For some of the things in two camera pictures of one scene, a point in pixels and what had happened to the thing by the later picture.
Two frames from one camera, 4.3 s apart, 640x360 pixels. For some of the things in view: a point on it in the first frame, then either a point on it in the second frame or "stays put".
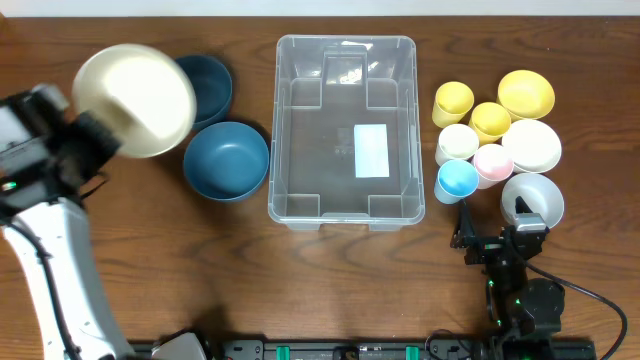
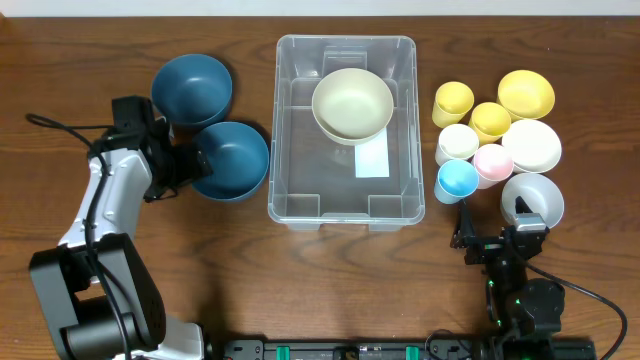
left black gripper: x=95 y=122 → x=194 y=164
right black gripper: x=464 y=237 stays put
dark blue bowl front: x=226 y=161 stays put
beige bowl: x=145 y=94 → x=352 y=106
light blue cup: x=457 y=179 stays put
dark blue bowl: x=213 y=87 stays put
